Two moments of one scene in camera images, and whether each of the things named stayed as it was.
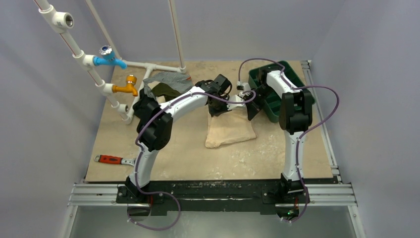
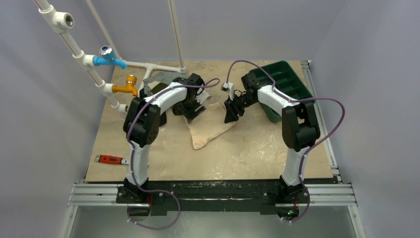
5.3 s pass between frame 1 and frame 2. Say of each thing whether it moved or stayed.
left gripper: moved
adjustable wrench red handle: stayed
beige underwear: moved
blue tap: stayed
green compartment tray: stayed
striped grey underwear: stayed
